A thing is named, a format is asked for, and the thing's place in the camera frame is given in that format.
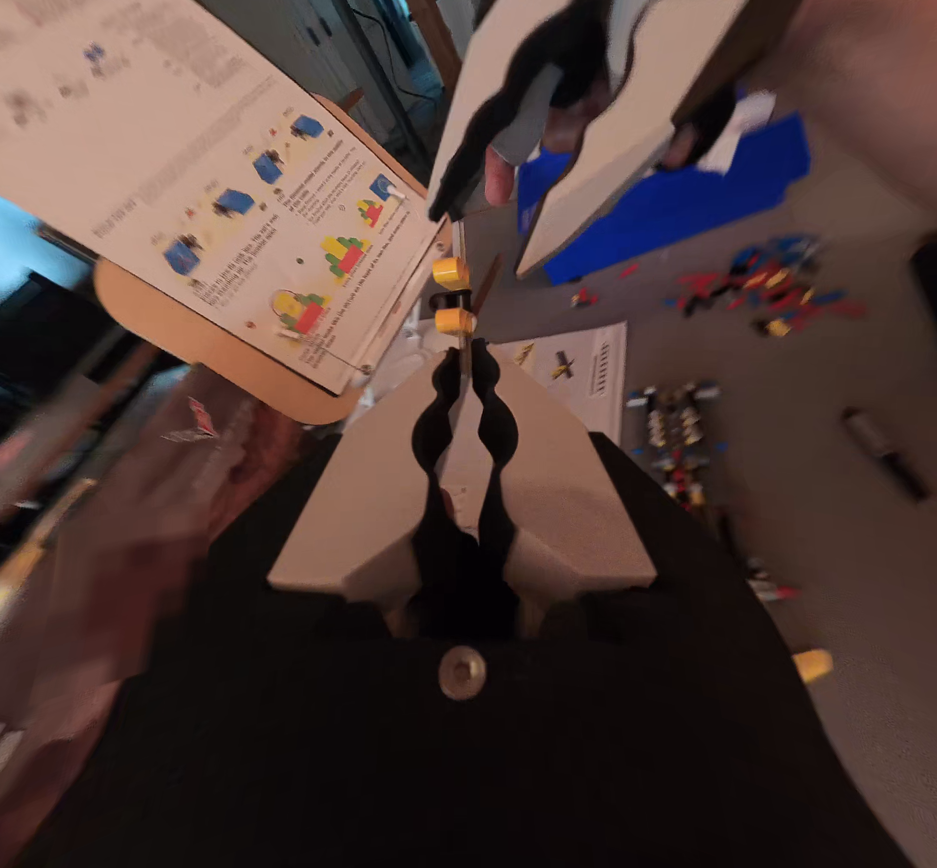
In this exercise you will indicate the person's right forearm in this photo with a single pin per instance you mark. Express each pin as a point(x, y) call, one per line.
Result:
point(864, 62)

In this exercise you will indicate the printed instruction sheet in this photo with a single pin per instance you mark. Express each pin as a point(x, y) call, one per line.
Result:
point(183, 114)

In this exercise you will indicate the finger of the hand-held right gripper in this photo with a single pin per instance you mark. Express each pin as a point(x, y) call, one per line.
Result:
point(512, 18)
point(644, 99)

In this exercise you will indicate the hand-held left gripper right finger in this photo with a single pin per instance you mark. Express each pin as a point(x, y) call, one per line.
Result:
point(578, 509)

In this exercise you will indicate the white wooden document stand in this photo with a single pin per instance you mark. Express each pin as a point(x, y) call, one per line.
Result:
point(183, 341)

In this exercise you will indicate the small red black lego pieces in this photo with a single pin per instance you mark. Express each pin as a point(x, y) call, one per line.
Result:
point(583, 298)

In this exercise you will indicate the black lego beam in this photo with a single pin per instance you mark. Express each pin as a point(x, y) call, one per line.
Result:
point(882, 450)

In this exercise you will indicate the grey lego axle black connector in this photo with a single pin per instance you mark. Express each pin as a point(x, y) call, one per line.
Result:
point(448, 300)

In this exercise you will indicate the lego set box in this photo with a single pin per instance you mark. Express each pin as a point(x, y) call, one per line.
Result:
point(146, 480)

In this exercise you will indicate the small yellow lego piece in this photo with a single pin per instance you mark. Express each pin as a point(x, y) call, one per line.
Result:
point(812, 665)

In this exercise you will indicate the wooden post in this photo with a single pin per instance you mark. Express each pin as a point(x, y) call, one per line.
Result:
point(421, 11)

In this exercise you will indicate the lego instruction booklet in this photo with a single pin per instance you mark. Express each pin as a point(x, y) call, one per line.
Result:
point(578, 377)

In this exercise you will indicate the white paper bags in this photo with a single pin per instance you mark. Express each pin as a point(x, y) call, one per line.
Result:
point(732, 136)

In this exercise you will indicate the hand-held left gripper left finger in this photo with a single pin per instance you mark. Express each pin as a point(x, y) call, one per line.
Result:
point(351, 509)

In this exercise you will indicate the pile of coloured lego pieces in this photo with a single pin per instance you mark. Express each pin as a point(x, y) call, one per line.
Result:
point(768, 289)

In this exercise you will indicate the lego car chassis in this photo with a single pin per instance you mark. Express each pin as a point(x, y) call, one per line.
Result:
point(681, 443)

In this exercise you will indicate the person's right hand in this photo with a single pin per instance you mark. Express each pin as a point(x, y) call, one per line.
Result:
point(500, 179)

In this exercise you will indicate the blue plastic bin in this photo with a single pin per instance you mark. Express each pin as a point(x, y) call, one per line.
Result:
point(681, 209)

